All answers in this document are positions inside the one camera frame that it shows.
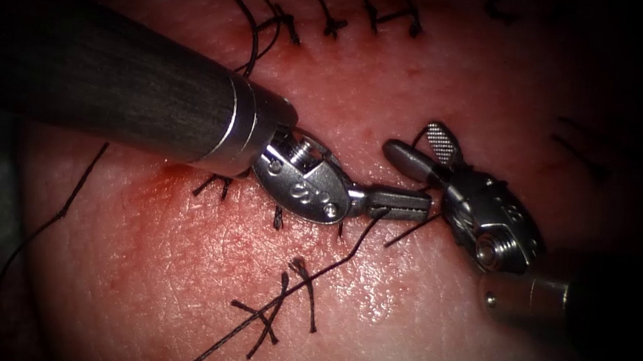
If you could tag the dark right arm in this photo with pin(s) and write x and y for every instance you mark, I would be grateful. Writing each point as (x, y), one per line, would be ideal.
(522, 297)

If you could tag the right arm needle driver jaw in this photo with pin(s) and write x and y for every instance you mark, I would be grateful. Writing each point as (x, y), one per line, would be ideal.
(443, 145)
(412, 160)

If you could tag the tissue pad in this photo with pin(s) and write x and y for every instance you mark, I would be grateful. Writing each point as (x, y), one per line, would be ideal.
(173, 249)

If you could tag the dark left arm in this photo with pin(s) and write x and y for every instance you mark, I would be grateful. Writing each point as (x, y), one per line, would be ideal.
(130, 85)

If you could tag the black stitching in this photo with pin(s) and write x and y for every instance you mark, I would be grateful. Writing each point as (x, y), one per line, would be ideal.
(331, 26)
(580, 156)
(494, 11)
(297, 265)
(278, 217)

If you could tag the black thread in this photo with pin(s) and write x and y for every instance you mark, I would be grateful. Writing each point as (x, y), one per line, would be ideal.
(223, 342)

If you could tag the left arm needle driver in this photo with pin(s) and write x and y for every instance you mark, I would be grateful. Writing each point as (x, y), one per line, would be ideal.
(309, 188)

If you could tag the left arm needle driver jaw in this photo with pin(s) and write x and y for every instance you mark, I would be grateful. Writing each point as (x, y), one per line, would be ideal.
(402, 198)
(410, 214)

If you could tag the right arm needle driver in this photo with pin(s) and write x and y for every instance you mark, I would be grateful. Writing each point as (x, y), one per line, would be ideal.
(489, 220)

